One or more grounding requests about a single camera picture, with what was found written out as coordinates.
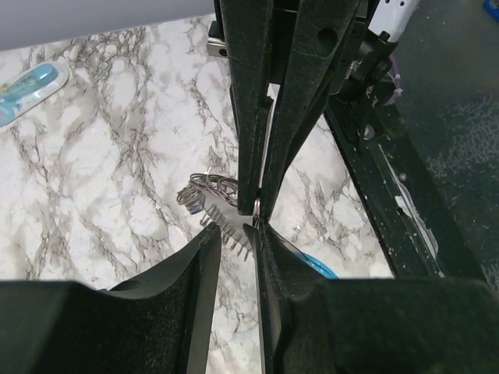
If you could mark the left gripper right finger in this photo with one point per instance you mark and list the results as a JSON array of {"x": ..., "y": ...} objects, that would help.
[{"x": 311, "y": 324}]

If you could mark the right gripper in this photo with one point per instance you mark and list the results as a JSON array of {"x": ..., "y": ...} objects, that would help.
[{"x": 292, "y": 44}]

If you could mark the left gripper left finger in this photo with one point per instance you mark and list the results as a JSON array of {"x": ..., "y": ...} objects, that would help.
[{"x": 156, "y": 322}]

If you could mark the metal keyring holder blue handle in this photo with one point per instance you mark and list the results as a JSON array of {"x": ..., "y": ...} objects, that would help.
[{"x": 215, "y": 197}]

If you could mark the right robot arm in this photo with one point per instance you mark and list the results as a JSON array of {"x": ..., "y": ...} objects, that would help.
[{"x": 387, "y": 23}]

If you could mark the blue packaged toothbrush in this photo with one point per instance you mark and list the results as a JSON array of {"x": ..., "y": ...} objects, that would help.
[{"x": 25, "y": 91}]

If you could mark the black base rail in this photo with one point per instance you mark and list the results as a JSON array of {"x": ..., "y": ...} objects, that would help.
[{"x": 416, "y": 232}]

